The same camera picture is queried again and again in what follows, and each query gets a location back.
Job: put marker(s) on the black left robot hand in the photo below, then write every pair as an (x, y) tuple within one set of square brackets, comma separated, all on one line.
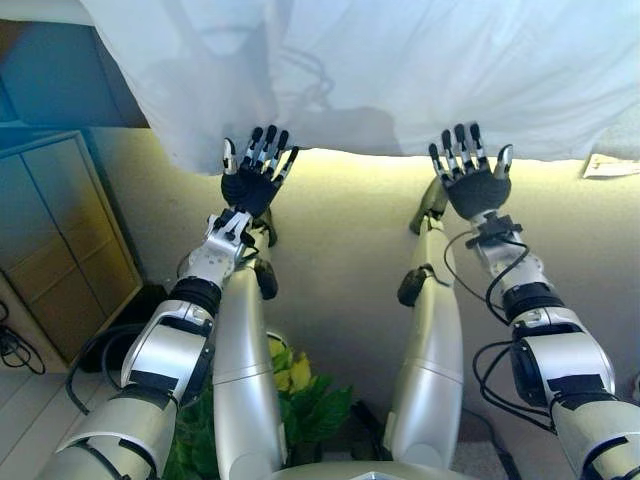
[(252, 187)]

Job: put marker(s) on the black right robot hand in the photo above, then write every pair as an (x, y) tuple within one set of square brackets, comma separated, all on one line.
[(475, 192)]

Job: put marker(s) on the white duvet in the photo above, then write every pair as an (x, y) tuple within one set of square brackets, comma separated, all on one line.
[(425, 65)]

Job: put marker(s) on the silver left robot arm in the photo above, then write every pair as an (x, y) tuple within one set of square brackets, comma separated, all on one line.
[(170, 350)]

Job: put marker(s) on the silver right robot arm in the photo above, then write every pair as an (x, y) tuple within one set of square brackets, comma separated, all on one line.
[(570, 360)]

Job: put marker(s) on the white printed paper tag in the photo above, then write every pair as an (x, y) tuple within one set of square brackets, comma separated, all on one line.
[(610, 166)]

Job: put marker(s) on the silver left robot leg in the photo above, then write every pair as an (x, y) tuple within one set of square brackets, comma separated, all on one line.
[(245, 350)]

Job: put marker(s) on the silver robot leg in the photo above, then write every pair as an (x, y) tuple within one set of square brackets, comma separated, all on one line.
[(245, 350), (430, 350)]

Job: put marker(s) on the silver right robot leg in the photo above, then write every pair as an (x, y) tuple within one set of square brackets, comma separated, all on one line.
[(430, 350)]

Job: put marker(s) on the glass-top wooden cabinet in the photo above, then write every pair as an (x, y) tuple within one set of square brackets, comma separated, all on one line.
[(55, 240)]

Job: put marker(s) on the green potted plant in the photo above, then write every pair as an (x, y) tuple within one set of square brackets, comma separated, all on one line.
[(310, 405)]

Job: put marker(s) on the white fitted sheet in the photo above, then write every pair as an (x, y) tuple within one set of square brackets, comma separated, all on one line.
[(40, 10)]

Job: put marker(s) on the silver robot torso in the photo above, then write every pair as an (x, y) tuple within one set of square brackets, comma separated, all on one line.
[(375, 474)]

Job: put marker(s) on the brown upholstered bed frame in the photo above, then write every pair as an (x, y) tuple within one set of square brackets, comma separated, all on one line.
[(60, 75)]

